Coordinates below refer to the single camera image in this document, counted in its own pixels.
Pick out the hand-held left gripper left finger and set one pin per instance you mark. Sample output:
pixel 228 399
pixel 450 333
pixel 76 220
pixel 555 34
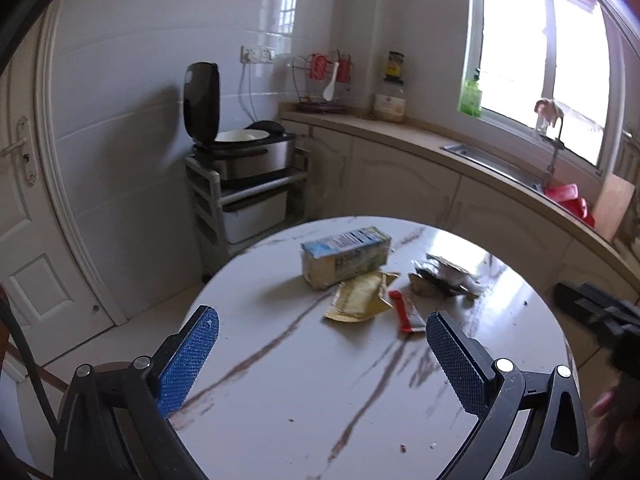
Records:
pixel 192 360

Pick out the yellow snack wrapper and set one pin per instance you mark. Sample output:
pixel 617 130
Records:
pixel 357 297

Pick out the white panel door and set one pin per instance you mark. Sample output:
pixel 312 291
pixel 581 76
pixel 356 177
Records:
pixel 40 260

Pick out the blue green milk carton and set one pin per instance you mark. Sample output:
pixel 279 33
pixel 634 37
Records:
pixel 345 260

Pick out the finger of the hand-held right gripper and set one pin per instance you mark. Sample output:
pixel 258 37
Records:
pixel 595 305

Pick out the person's right hand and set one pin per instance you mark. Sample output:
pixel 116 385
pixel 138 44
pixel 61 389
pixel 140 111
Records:
pixel 605 425

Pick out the white frame window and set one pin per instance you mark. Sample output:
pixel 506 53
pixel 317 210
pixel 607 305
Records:
pixel 525 60

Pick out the beige kitchen counter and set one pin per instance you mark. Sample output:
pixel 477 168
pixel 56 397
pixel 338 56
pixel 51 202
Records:
pixel 400 135

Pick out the green dish soap bottle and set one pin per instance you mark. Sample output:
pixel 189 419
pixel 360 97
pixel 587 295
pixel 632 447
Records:
pixel 470 97

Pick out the grey storage rack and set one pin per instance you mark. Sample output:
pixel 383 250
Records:
pixel 205 200

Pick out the red plastic cup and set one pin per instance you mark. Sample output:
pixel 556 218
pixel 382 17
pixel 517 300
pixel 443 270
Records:
pixel 318 67
pixel 343 71

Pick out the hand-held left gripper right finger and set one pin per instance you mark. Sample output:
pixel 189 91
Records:
pixel 452 365

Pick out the cream kitchen cabinets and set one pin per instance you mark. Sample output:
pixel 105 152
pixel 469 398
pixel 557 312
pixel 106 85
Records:
pixel 400 185

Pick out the metal faucet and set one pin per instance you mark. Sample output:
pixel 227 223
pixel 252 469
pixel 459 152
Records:
pixel 552 165

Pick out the clear glass jar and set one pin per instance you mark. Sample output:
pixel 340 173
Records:
pixel 390 107

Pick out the dark lid jar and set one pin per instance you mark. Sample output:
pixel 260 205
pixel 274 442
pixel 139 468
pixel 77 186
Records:
pixel 394 62

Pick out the silver foil wrapper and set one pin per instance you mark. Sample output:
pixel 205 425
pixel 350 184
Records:
pixel 440 261

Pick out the red plastic container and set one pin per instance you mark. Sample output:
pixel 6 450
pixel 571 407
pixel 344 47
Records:
pixel 562 194

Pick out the white plastic spoon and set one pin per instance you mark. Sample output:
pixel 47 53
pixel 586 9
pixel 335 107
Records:
pixel 329 91

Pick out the steel sink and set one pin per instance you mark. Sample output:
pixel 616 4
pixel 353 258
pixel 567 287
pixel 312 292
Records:
pixel 485 160

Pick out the wooden cutting board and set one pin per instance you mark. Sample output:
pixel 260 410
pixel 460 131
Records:
pixel 612 207

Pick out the white storage bin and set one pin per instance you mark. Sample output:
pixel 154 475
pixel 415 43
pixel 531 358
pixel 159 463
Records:
pixel 255 217

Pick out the white wall socket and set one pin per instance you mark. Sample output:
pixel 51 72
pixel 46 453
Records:
pixel 257 54

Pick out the small red wrapper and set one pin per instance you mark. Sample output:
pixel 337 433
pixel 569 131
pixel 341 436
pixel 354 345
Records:
pixel 406 312

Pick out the large brown fried bread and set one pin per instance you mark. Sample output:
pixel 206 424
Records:
pixel 422 285

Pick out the wooden chair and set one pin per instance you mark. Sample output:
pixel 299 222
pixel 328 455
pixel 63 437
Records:
pixel 45 377

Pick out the steel rice cooker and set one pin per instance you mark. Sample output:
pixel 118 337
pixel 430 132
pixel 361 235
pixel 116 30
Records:
pixel 260 157

